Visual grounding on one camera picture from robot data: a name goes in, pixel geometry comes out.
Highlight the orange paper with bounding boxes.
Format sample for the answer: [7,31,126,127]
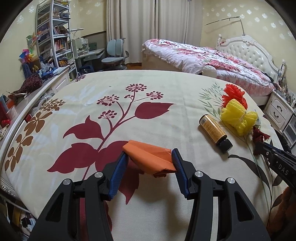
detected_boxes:
[122,140,177,178]

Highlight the plastic drawer unit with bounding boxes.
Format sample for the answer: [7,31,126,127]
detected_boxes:
[283,114,296,149]

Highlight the dark red ribbon bow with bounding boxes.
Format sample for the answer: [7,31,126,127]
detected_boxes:
[252,126,270,156]

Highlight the white nightstand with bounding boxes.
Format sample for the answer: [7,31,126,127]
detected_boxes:
[263,91,295,133]

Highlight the yellow foam fruit net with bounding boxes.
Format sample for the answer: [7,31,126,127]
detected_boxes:
[220,99,258,136]

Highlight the amber bottle black cap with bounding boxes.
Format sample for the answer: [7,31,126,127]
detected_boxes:
[199,114,233,153]

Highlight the red foam fruit net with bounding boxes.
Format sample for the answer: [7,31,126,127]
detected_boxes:
[222,84,248,109]

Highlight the floral cream bedsheet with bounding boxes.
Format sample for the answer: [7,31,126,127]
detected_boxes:
[1,70,287,240]

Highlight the pink floral quilt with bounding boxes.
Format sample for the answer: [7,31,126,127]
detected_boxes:
[142,39,274,97]

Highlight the round white cushion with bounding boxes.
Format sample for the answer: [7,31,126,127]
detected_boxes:
[202,65,217,78]

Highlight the white tufted bed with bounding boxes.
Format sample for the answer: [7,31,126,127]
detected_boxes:
[142,35,286,105]

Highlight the metal mosquito net rod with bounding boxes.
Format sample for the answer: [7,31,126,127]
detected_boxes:
[205,15,246,36]

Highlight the white study desk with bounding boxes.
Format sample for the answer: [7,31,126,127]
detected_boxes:
[71,37,105,76]

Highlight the colourful pinwheel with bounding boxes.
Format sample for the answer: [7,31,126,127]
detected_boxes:
[19,49,35,63]

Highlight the grey desk chair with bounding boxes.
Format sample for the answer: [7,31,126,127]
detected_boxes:
[101,38,130,71]

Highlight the white bookshelf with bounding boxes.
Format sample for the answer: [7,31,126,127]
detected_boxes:
[35,0,77,74]

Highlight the beige curtains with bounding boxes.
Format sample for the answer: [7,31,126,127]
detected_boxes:
[106,0,203,63]

